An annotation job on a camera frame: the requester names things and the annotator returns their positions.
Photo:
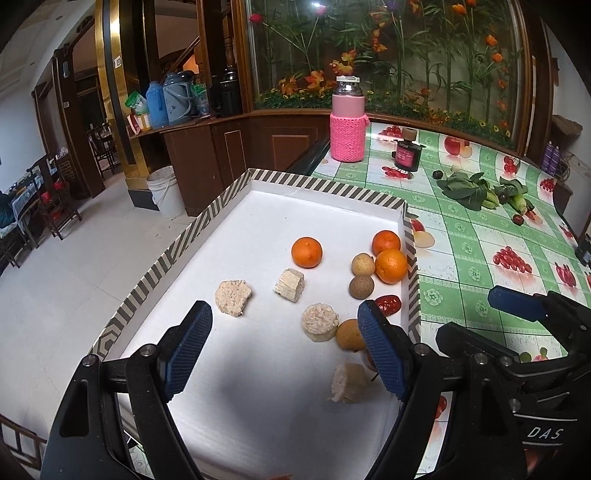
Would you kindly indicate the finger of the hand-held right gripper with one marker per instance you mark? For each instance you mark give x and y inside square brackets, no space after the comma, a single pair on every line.
[461,339]
[512,300]

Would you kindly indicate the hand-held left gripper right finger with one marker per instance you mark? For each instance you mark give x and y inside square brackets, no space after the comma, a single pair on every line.
[381,350]

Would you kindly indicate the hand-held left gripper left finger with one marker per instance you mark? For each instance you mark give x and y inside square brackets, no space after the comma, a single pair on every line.
[189,346]

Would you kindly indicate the brown pear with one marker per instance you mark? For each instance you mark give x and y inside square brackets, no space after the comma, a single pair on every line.
[350,334]

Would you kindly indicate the large red date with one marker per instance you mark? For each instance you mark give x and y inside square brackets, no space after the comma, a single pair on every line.
[387,304]

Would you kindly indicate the round rice cake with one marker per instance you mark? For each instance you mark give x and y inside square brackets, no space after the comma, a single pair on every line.
[318,321]
[233,297]

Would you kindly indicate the brown round fruit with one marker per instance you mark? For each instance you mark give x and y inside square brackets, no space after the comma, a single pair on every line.
[361,287]

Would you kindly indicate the rice cake piece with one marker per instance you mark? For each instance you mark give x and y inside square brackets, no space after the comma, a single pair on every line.
[290,285]

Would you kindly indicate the striped-edge white tray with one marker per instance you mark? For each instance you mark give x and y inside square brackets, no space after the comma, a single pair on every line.
[231,240]

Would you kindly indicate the orange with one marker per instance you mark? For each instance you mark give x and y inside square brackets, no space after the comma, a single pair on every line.
[307,252]
[386,241]
[391,266]

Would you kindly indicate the dark plum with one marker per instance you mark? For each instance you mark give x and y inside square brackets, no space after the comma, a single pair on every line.
[518,219]

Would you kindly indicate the small tan potato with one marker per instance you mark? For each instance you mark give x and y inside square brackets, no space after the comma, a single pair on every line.
[362,264]

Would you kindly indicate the dark device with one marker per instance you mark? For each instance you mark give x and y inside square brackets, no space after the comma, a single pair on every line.
[584,244]

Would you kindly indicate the green leafy cabbage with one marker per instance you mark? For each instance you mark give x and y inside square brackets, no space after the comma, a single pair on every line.
[519,202]

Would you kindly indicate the green-brown round fruit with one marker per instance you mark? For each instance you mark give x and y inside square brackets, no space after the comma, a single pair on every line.
[504,197]

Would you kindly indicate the bok choy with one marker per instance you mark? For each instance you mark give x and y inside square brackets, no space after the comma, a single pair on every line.
[464,189]

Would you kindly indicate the purple bottle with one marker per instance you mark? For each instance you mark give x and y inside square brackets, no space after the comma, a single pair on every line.
[547,157]
[556,158]

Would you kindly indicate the white plastic bucket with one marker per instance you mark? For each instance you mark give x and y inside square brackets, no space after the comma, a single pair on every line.
[164,191]

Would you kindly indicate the black jar with pink label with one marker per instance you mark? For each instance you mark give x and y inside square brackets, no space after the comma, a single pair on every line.
[406,154]

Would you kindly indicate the brown cardboard box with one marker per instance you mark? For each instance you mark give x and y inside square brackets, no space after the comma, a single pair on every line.
[565,125]

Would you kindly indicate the dark wooden chair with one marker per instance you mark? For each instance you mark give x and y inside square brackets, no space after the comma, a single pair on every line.
[57,203]
[101,143]

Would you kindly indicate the wooden cabinet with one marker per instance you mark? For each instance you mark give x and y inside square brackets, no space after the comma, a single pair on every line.
[207,152]

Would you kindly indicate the bottle in pink knit sleeve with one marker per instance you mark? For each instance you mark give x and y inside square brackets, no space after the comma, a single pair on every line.
[347,124]

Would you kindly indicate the red and white box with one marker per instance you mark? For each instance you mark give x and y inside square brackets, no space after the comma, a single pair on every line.
[138,122]

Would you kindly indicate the blue thermos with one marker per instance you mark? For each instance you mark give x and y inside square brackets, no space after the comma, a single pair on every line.
[155,104]

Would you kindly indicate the grey-blue thermos jug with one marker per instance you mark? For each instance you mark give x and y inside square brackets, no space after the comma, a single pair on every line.
[178,99]

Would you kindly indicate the clear plastic bottle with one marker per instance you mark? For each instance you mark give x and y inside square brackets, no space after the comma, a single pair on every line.
[202,99]

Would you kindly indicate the green and white packet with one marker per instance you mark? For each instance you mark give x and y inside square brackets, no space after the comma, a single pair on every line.
[137,102]

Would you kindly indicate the black thermos jug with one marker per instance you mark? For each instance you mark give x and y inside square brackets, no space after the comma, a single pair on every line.
[226,94]

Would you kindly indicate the gold column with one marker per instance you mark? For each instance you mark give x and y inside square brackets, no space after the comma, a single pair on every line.
[104,92]

